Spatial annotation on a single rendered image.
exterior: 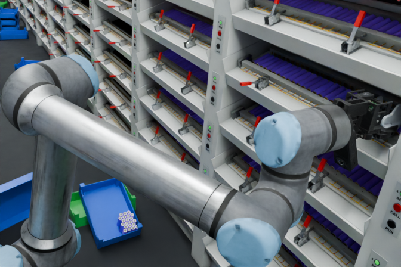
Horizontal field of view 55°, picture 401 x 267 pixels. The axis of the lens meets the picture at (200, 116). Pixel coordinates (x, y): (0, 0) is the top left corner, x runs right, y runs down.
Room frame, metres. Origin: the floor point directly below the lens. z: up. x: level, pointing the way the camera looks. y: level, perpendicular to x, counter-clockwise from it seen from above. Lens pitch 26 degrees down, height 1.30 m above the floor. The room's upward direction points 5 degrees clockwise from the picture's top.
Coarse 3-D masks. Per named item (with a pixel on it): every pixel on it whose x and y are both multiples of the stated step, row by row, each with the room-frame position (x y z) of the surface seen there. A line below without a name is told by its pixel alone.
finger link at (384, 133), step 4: (380, 128) 0.72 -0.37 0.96; (384, 128) 0.72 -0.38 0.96; (388, 128) 0.72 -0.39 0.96; (392, 128) 0.73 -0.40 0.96; (396, 128) 0.74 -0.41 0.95; (380, 132) 0.71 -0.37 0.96; (384, 132) 0.71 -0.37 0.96; (388, 132) 0.71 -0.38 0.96; (392, 132) 0.72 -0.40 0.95; (376, 136) 0.71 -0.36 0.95; (380, 136) 0.70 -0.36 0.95; (384, 136) 0.70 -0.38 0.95; (388, 136) 0.71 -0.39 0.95
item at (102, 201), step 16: (80, 192) 1.47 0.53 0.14; (96, 192) 1.52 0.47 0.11; (112, 192) 1.54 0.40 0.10; (96, 208) 1.44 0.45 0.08; (112, 208) 1.46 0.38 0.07; (128, 208) 1.48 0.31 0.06; (96, 224) 1.37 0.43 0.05; (112, 224) 1.39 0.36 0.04; (96, 240) 1.28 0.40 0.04; (112, 240) 1.29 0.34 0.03
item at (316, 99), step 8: (248, 64) 1.18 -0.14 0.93; (256, 64) 1.17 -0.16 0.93; (256, 72) 1.15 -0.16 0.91; (264, 72) 1.11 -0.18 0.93; (272, 80) 1.08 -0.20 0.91; (280, 80) 1.05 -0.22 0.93; (288, 80) 1.04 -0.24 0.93; (288, 88) 1.02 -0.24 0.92; (296, 88) 1.00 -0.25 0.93; (304, 88) 0.99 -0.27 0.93; (304, 96) 0.97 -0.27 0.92; (312, 96) 0.95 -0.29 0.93; (320, 104) 0.92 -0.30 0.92; (392, 136) 0.75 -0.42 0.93; (392, 144) 0.75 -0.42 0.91
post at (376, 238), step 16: (400, 144) 0.69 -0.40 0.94; (400, 160) 0.68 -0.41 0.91; (400, 176) 0.67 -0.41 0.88; (384, 192) 0.69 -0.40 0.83; (384, 208) 0.68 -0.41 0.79; (368, 240) 0.68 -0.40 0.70; (384, 240) 0.66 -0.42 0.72; (400, 240) 0.63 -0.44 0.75; (368, 256) 0.67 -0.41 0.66; (384, 256) 0.65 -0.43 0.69; (400, 256) 0.62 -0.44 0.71
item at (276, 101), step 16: (256, 48) 1.26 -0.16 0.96; (224, 64) 1.19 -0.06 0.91; (240, 64) 1.21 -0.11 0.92; (240, 80) 1.13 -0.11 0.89; (256, 96) 1.07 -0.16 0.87; (272, 96) 1.02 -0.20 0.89; (288, 96) 1.01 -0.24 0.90; (368, 144) 0.77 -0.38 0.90; (368, 160) 0.74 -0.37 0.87; (384, 160) 0.71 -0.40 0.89; (384, 176) 0.70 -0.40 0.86
